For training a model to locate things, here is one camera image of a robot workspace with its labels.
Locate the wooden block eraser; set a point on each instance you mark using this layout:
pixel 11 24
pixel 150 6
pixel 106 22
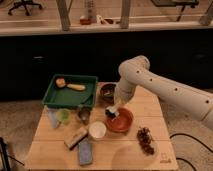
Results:
pixel 72 140

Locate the clear plastic bag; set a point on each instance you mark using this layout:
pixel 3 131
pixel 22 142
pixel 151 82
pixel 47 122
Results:
pixel 51 113

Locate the white handled brush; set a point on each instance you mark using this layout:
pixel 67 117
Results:
pixel 111 112

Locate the dark grape bunch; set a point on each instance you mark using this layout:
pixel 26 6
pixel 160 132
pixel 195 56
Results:
pixel 145 139

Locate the green plastic tray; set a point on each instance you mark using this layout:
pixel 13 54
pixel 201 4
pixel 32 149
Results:
pixel 65 97

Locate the black office chair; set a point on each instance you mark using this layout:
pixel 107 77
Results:
pixel 25 4

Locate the white paper cup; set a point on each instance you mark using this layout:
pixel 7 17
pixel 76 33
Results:
pixel 97 130

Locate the small metal cup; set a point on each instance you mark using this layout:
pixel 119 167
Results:
pixel 84 115

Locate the red object on shelf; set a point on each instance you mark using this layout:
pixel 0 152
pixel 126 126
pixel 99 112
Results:
pixel 84 21

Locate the orange clay bowl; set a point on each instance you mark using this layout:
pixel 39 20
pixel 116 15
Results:
pixel 122 123

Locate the blue grey sponge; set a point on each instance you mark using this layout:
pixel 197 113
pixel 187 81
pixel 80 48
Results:
pixel 85 152

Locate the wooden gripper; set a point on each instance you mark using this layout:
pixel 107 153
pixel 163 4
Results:
pixel 116 107

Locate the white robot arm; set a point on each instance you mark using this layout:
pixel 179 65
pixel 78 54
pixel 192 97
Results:
pixel 135 72

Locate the green plastic cup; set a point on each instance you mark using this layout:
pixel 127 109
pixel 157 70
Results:
pixel 63 116

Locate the dark brown bowl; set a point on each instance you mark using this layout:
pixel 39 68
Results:
pixel 107 92

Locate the black stand at left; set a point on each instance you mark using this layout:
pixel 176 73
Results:
pixel 5 156

